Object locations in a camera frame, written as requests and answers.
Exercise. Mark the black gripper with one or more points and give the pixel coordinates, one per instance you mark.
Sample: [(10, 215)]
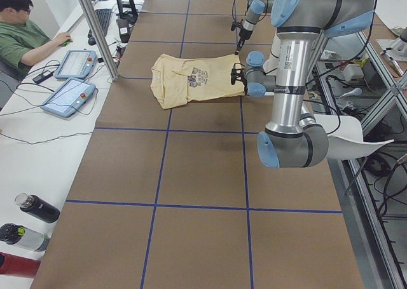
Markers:
[(245, 33)]

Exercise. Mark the cream long-sleeve printed shirt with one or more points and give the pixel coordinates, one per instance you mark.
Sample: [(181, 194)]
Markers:
[(177, 81)]

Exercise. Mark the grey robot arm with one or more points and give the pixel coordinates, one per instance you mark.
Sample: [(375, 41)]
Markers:
[(292, 138), (255, 11)]

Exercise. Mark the white curved plastic chair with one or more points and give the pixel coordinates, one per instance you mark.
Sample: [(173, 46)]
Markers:
[(347, 141)]

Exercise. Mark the black keyboard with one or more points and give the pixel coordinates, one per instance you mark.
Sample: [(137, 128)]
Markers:
[(104, 18)]

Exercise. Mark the upper blue teach pendant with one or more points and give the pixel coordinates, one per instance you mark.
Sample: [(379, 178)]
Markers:
[(76, 63)]

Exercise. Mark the blue teach pendant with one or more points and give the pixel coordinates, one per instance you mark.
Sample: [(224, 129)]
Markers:
[(76, 63), (68, 98)]

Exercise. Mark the lower blue teach pendant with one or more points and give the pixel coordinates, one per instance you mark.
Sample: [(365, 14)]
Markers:
[(68, 98)]

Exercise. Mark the person in green shirt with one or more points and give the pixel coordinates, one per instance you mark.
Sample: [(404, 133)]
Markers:
[(23, 43)]

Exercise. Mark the black water bottle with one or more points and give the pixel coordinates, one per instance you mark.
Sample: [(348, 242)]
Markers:
[(37, 207)]

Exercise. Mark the grey bottle green lid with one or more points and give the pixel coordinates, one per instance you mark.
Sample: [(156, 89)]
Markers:
[(22, 237)]

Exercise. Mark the red bottle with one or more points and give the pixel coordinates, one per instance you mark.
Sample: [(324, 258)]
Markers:
[(12, 265)]

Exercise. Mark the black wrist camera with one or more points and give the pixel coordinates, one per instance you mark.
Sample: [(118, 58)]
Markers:
[(238, 74), (236, 25)]

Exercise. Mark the grey aluminium frame post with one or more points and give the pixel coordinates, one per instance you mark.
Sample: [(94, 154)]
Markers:
[(99, 36)]

